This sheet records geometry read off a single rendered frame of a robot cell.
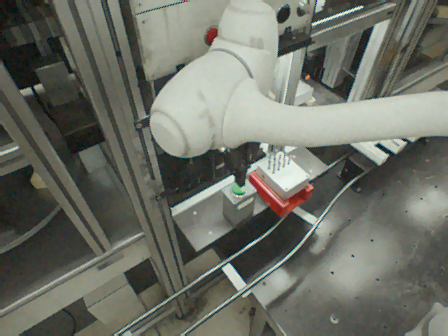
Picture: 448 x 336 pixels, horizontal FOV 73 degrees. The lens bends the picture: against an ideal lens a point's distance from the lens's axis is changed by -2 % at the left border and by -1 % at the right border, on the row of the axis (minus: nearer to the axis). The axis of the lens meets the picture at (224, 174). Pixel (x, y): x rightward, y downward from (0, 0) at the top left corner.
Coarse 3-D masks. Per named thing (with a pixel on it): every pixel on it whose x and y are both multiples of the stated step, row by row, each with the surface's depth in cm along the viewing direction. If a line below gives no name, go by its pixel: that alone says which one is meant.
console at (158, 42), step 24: (120, 0) 53; (144, 0) 47; (168, 0) 49; (192, 0) 52; (216, 0) 54; (264, 0) 60; (288, 0) 64; (312, 0) 68; (144, 24) 49; (168, 24) 52; (192, 24) 54; (216, 24) 57; (288, 24) 68; (144, 48) 52; (168, 48) 55; (192, 48) 58; (168, 72) 58
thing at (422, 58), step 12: (444, 0) 111; (432, 12) 111; (444, 12) 117; (432, 24) 118; (444, 24) 124; (420, 36) 118; (432, 36) 125; (444, 36) 132; (420, 48) 125; (432, 48) 132; (444, 48) 141; (408, 60) 126; (420, 60) 133; (432, 60) 141; (408, 72) 134; (420, 72) 142; (396, 84) 134
